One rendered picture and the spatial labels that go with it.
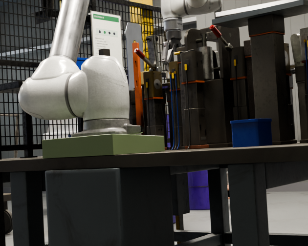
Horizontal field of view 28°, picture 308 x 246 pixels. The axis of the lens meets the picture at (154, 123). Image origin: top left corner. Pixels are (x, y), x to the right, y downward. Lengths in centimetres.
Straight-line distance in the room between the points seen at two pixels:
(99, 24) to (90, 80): 133
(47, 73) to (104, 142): 38
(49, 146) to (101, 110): 21
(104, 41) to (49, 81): 126
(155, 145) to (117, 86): 24
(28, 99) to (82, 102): 21
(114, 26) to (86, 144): 156
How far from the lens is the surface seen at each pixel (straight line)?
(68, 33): 224
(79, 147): 194
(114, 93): 199
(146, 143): 201
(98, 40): 329
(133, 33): 309
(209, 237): 327
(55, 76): 210
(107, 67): 201
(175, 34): 286
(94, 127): 199
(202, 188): 674
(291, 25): 871
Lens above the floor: 72
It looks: 2 degrees up
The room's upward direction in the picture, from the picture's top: 3 degrees counter-clockwise
